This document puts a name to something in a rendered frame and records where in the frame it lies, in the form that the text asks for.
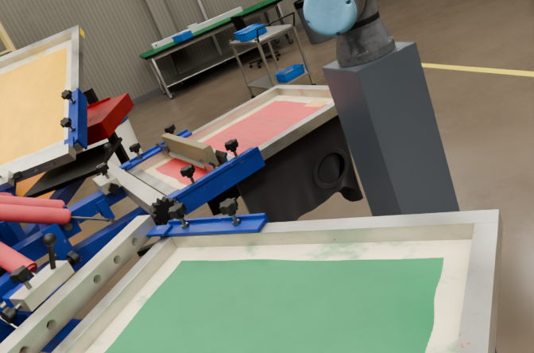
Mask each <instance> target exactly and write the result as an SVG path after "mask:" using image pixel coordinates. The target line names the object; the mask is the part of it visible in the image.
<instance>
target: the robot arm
mask: <svg viewBox="0 0 534 353"><path fill-rule="evenodd" d="M303 9H304V18H305V20H306V22H307V24H308V25H309V26H310V28H311V29H312V30H314V31H315V32H316V33H318V34H320V35H322V36H325V37H336V59H337V61H338V64H339V66H340V67H344V68H345V67H353V66H357V65H360V64H365V63H369V62H371V61H373V60H376V59H379V58H381V57H383V56H385V55H387V54H389V53H390V52H392V51H393V50H394V49H395V48H396V45H395V41H394V39H393V36H392V35H391V33H390V32H389V31H388V30H387V28H386V27H385V25H384V23H383V22H382V20H381V18H380V14H379V12H378V8H377V3H376V1H375V0H304V8H303Z"/></svg>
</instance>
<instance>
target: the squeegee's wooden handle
mask: <svg viewBox="0 0 534 353"><path fill-rule="evenodd" d="M162 138H163V140H164V143H165V144H166V146H167V148H168V151H169V152H174V153H177V154H179V155H181V156H184V157H187V158H190V159H192V160H194V161H198V162H200V163H203V162H201V161H199V160H200V159H203V160H205V161H209V162H211V163H214V164H215V167H216V166H218V165H219V162H218V159H217V157H216V156H215V153H214V150H213V149H212V147H211V145H208V144H204V143H202V142H197V141H193V140H191V139H187V138H182V137H180V136H176V135H173V134H168V133H166V134H164V135H162Z"/></svg>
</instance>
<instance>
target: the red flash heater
mask: <svg viewBox="0 0 534 353"><path fill-rule="evenodd" d="M133 107H134V104H133V102H132V100H131V98H130V96H129V94H128V93H125V94H123V95H120V96H118V97H115V98H113V99H110V97H109V98H106V99H103V100H101V101H98V102H97V103H93V104H91V105H89V106H87V146H89V145H92V144H95V143H96V142H100V141H102V140H105V139H107V138H109V137H110V136H111V135H112V133H113V132H114V131H115V130H116V129H117V127H118V126H119V125H120V123H121V122H122V120H123V119H124V118H125V117H126V116H127V115H128V113H129V112H130V111H131V109H132V108H133Z"/></svg>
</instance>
